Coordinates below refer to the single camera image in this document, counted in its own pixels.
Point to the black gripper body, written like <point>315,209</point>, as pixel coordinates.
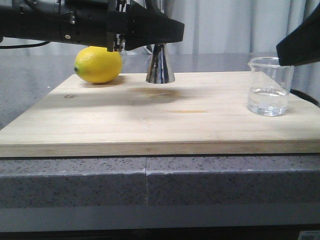
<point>101,23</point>

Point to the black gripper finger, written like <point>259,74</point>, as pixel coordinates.
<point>302,46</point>
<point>152,7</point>
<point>145,28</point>

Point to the steel double jigger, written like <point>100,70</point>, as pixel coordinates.
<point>160,69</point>

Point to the clear glass beaker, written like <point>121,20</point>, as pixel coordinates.
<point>270,87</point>

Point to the yellow lemon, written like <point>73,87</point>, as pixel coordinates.
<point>97,65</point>

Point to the grey curtain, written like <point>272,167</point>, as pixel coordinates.
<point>210,26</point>

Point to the wooden cutting board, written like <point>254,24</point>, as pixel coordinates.
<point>199,113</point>

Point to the label sticker bottom right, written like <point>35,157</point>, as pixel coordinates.
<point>309,235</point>

